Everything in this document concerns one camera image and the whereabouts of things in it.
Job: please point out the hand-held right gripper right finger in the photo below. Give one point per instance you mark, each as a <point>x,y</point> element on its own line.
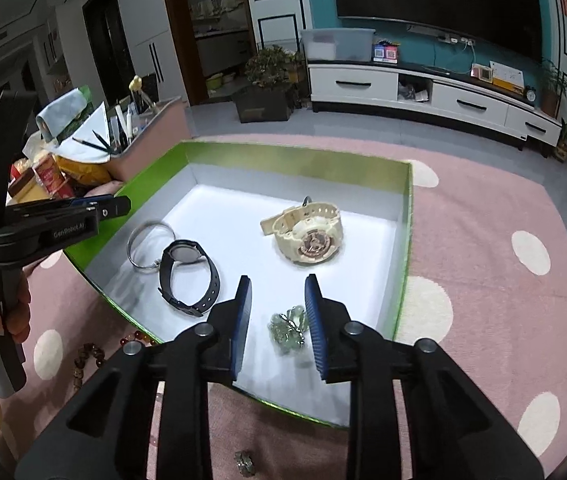
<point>315,332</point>

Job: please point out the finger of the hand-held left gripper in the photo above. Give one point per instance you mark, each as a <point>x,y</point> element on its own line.
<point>90,200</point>
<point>113,208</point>

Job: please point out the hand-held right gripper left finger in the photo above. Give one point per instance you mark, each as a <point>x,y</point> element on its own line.
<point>241,332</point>

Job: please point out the green jade pendant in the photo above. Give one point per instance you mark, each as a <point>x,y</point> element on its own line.
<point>283,332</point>

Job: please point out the green cardboard box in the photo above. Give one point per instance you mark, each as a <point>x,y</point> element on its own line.
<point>243,210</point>

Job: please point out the orange snack packet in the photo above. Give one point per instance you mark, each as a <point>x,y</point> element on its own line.
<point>83,170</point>

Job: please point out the red snack pack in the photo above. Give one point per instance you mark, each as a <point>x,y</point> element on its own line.
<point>50,175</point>

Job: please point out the dark pencil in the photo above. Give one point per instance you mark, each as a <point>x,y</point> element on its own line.
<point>90,144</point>

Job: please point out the silver bangle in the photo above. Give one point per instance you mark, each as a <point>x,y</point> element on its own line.
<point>149,266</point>

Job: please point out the white paper sheet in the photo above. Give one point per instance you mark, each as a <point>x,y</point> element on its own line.
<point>95,127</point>

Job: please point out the black wrist watch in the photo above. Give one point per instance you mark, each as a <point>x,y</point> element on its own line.
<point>183,251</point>

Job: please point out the cream wrist watch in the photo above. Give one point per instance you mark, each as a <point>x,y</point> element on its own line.
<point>313,245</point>

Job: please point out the green and white bag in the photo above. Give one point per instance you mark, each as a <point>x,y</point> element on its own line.
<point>60,112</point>

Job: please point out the pink desk organizer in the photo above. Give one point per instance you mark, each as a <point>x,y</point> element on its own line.
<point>163,130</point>

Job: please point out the yellow-topped tool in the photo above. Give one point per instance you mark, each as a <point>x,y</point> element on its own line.
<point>136,84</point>

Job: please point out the green plastic basin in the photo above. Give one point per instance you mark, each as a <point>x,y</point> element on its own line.
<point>221,82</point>

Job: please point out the dark square planter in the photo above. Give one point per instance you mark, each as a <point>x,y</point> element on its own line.
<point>263,105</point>

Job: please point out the large leafy plant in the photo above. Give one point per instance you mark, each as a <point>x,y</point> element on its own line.
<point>271,67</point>

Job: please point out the pink polka dot mat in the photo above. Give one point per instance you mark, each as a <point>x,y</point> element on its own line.
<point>488,200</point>

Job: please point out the white television cabinet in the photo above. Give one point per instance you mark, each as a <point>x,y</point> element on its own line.
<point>353,85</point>

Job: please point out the clear plastic storage box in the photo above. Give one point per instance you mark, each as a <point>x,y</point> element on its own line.
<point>338,45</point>

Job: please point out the blue code sign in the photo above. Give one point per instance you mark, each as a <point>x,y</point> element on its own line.
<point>379,52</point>

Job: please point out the red code sign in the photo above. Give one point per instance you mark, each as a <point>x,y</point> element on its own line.
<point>392,52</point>

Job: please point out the pink desk clock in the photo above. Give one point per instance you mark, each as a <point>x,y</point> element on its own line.
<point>482,73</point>

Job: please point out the black alarm clock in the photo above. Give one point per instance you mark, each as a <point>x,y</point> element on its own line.
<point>530,94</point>

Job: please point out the white desk calendar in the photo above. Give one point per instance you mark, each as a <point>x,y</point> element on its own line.
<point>508,74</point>

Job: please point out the white power strip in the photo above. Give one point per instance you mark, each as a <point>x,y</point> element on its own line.
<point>456,40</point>

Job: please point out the potted plant in brown pot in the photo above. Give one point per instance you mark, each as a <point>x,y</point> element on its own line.
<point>552,90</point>

